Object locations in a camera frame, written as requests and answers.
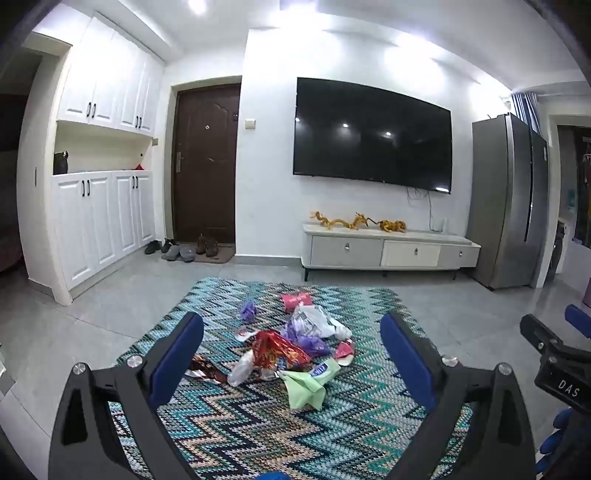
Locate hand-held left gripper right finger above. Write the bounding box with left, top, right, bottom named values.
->
left=379, top=311, right=536, bottom=480

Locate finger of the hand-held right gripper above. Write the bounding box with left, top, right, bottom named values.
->
left=519, top=314, right=572, bottom=357
left=565, top=304, right=591, bottom=328

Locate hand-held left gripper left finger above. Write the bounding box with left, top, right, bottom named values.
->
left=48, top=311, right=205, bottom=480

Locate red foil snack wrapper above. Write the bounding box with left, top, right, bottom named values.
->
left=249, top=330, right=312, bottom=370

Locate purple plastic bag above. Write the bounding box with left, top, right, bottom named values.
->
left=281, top=318, right=331, bottom=357

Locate red packet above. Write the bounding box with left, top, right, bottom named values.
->
left=280, top=292, right=312, bottom=311

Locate person's right hand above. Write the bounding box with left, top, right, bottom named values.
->
left=539, top=408, right=577, bottom=463

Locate brown foil wrapper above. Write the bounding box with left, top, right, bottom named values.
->
left=186, top=354, right=229, bottom=384

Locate pink wrapper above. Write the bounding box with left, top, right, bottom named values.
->
left=333, top=339, right=357, bottom=365

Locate white plastic bag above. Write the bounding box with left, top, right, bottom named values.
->
left=291, top=302, right=352, bottom=340

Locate zigzag knitted blanket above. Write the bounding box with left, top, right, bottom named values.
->
left=108, top=277, right=476, bottom=480

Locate white grey tv cabinet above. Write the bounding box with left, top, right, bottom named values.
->
left=301, top=222, right=482, bottom=282

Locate silver refrigerator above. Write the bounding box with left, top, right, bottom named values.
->
left=471, top=112, right=550, bottom=291

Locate golden dragon figurine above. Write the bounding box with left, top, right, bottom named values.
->
left=310, top=211, right=377, bottom=230

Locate white built-in cabinet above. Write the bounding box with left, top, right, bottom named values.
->
left=21, top=14, right=167, bottom=305

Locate dark brown entrance door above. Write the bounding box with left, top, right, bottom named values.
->
left=172, top=84, right=242, bottom=245

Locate blue striped curtain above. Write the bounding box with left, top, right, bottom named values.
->
left=510, top=92, right=541, bottom=136

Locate wall-mounted black television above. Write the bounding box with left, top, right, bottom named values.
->
left=293, top=78, right=453, bottom=195

